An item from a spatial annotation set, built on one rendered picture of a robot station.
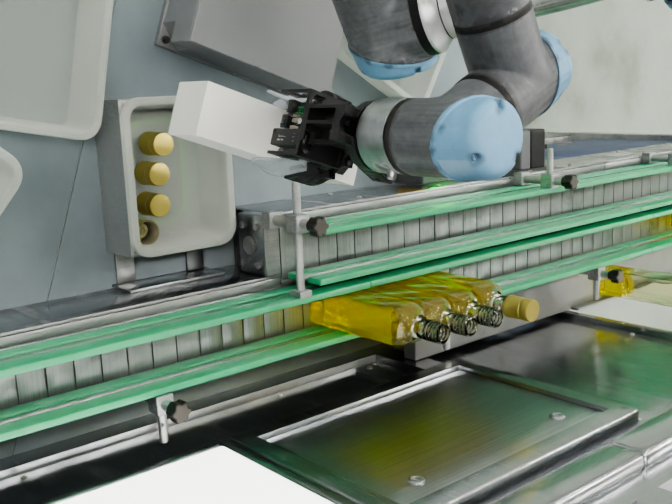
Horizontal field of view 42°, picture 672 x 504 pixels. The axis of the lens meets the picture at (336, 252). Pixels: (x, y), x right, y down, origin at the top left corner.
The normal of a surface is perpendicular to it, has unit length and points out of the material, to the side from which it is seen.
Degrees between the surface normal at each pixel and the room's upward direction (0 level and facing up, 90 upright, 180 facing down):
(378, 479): 90
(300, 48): 1
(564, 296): 0
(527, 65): 24
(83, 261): 0
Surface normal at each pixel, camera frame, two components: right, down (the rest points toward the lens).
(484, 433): -0.05, -0.98
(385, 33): -0.33, 0.50
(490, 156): 0.65, 0.11
